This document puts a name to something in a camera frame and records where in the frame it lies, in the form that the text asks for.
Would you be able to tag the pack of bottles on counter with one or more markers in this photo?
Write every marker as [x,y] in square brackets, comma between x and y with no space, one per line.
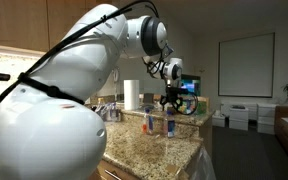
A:
[107,111]

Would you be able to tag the metal drawer handle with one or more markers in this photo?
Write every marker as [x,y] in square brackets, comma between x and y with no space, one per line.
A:
[112,174]

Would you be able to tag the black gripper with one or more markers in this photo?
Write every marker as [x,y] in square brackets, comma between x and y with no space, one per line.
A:
[173,91]

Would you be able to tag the white paper towel roll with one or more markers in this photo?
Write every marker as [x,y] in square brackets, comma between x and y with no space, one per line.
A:
[131,94]

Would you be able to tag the clear water bottle blue cap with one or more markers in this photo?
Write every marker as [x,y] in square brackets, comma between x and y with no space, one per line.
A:
[170,125]

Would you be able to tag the water bottle with red label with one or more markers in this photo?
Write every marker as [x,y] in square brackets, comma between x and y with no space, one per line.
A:
[147,122]

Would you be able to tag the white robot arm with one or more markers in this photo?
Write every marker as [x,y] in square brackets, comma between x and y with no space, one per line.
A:
[46,130]

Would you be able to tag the clear plastic bag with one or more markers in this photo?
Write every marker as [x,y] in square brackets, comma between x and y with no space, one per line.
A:
[200,166]

